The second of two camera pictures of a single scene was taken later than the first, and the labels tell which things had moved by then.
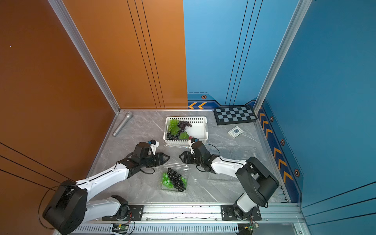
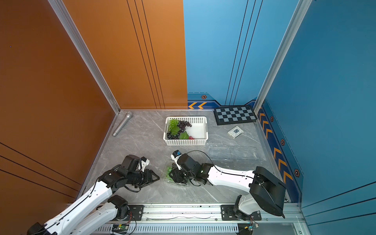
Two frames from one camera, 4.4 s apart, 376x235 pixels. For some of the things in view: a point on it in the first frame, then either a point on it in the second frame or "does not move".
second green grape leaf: (184, 135) does not move
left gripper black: (161, 159) → (149, 178)
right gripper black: (186, 157) → (176, 176)
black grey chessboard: (234, 114) does not move
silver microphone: (126, 120) does not move
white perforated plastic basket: (198, 130) does not move
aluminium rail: (284, 213) does not move
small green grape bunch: (173, 123) does not move
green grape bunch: (167, 181) → (169, 169)
